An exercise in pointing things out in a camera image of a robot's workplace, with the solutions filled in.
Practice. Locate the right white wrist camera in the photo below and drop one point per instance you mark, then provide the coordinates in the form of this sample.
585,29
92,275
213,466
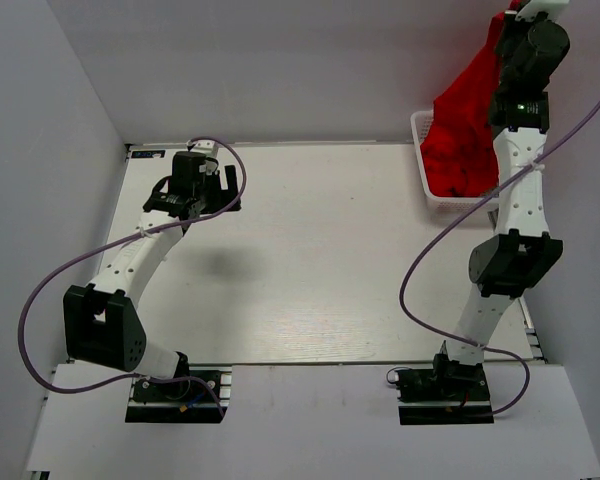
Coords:
542,5

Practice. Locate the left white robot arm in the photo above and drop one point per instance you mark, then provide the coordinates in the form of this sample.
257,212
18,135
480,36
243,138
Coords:
101,322

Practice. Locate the red t shirt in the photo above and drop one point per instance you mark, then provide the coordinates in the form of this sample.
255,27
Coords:
468,97

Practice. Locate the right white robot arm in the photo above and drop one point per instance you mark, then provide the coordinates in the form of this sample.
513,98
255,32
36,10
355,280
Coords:
522,250

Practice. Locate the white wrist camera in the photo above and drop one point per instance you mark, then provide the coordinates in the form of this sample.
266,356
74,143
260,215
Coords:
542,5
209,149

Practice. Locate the blue table label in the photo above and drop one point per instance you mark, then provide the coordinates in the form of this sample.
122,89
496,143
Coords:
147,154

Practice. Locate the white plastic basket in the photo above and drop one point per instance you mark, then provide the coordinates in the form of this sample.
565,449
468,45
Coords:
420,123

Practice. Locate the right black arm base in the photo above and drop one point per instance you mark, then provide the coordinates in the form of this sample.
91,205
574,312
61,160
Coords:
428,399

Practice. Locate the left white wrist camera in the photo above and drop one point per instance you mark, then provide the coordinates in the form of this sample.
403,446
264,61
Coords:
209,149

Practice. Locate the red t shirts pile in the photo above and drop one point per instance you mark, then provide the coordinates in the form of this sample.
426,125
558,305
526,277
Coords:
454,164

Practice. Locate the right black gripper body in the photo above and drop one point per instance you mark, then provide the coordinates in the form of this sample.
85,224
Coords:
513,33

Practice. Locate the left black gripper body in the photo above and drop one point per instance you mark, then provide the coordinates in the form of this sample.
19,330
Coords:
209,193

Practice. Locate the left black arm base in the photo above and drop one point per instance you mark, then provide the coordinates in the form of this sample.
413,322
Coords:
183,403

